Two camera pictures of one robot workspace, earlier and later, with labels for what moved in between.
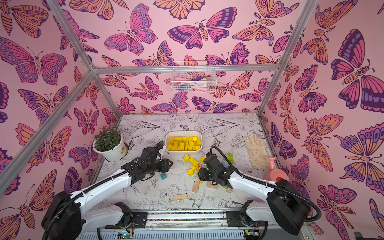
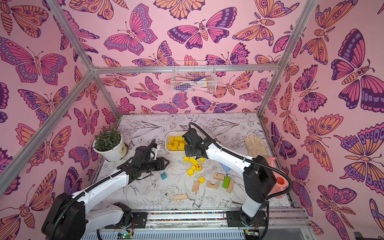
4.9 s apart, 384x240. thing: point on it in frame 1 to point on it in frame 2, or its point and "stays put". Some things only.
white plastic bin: x=177 y=142 stays put
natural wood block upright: x=195 y=186 stays put
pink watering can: x=276 y=175 stays put
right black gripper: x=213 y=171 to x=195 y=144
